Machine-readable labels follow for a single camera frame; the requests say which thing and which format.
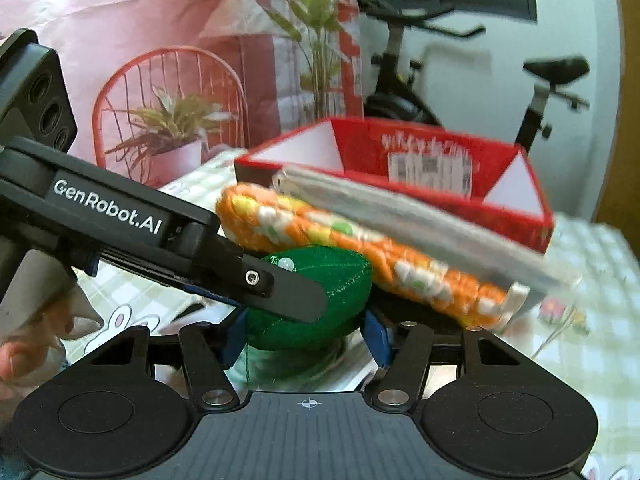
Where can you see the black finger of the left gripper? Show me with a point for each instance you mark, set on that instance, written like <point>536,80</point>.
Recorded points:
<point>223,271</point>

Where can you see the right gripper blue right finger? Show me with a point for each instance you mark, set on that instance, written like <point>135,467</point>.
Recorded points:
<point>376,332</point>

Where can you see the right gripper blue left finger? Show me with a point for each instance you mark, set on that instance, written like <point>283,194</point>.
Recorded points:
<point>234,326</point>

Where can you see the green plush toy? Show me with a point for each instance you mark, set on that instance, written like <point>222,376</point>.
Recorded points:
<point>341,277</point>

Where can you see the person's left hand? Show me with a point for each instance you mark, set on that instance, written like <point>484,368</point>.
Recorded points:
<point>42,307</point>

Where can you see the pink printed backdrop poster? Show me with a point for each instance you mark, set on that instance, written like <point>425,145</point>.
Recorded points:
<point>158,87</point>

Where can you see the red cardboard box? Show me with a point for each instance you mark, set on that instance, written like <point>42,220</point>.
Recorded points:
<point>486,182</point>

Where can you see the checked bunny tablecloth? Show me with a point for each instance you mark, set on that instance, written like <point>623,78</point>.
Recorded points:
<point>593,345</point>

